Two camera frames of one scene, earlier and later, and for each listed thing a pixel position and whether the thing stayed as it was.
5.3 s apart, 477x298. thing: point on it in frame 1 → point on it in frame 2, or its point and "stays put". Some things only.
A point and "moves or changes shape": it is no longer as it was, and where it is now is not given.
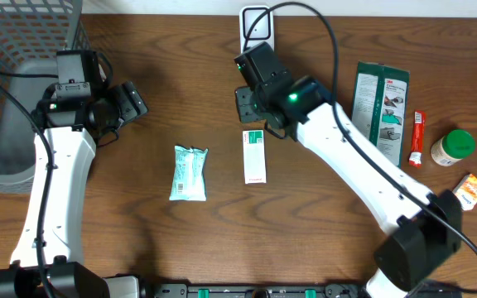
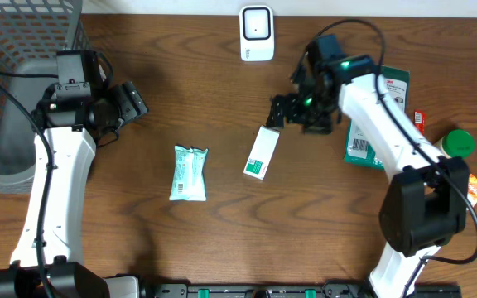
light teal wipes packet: x=189 y=179 stays put
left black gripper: x=132 y=106 stays put
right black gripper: x=249 y=111 → x=297 y=113
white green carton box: x=254 y=156 moves or changes shape
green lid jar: x=453 y=146 stays put
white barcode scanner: x=262 y=31 stays put
